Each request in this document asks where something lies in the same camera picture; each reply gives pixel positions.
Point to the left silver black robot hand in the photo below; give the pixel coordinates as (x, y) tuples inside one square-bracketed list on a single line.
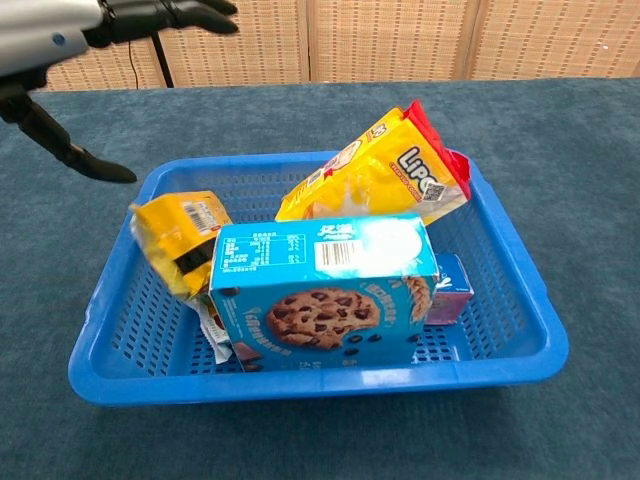
[(35, 30)]

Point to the small yellow biscuit pack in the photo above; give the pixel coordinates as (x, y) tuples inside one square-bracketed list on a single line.
[(175, 235)]

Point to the small white bread snack packet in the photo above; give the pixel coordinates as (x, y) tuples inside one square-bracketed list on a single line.
[(212, 325)]

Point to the large yellow red snack bag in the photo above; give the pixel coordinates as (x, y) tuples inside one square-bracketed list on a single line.
[(370, 175)]

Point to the blue chocolate chip cookie box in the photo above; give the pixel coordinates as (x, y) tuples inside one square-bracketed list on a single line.
[(320, 310)]

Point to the long blue sandwich cookie box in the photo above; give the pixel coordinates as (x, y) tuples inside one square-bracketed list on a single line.
[(452, 295)]

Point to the blue perforated plastic basket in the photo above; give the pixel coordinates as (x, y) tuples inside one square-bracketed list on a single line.
[(490, 310)]

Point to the black tripod stand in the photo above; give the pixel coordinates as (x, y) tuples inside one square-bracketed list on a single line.
[(164, 62)]

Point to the bamboo folding screen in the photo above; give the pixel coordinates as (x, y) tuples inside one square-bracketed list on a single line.
[(400, 40)]

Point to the teal carpet table cover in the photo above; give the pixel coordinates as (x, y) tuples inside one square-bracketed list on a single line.
[(320, 445)]

